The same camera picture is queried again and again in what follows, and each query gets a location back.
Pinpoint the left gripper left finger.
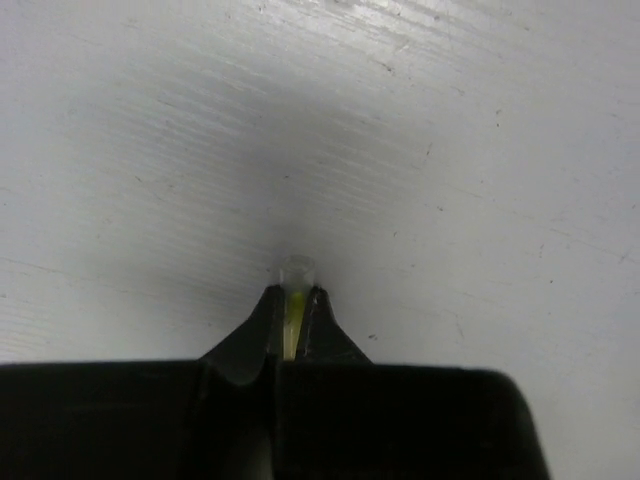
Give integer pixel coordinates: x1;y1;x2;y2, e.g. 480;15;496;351
1;286;283;479

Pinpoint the slim yellow highlighter pen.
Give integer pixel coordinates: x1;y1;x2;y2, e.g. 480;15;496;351
279;255;315;361

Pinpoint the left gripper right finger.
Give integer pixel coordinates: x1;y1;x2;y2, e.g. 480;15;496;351
273;288;550;479

